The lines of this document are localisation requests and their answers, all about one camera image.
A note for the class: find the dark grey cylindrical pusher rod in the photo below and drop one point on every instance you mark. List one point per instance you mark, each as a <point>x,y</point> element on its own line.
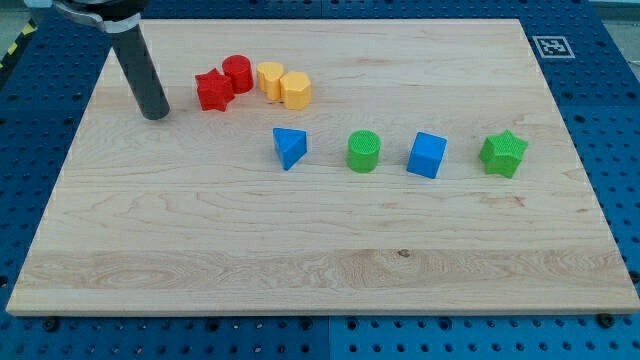
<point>139,70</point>

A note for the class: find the red star block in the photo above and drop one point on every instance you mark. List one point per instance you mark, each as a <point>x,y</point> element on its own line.
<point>214,90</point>

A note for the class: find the green star block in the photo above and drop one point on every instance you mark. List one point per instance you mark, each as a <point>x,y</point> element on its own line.
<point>502,153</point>

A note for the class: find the red cylinder block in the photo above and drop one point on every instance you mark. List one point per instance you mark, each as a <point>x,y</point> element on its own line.
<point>238,68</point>

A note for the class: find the yellow hexagon block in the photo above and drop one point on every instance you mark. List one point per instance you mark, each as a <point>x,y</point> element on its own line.
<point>296,90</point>

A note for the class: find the blue triangle block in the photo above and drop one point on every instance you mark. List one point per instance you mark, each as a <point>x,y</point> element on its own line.
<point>290,145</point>

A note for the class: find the wooden board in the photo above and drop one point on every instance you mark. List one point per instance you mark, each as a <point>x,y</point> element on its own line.
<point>193,215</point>

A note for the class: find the green cylinder block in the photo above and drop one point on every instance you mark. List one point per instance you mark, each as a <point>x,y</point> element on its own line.
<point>363,151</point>

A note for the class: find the blue cube block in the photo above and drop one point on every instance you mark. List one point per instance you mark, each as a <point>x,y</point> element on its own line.
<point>426,155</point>

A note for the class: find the fiducial marker tag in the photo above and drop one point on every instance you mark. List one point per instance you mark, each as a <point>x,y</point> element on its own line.
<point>553,47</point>

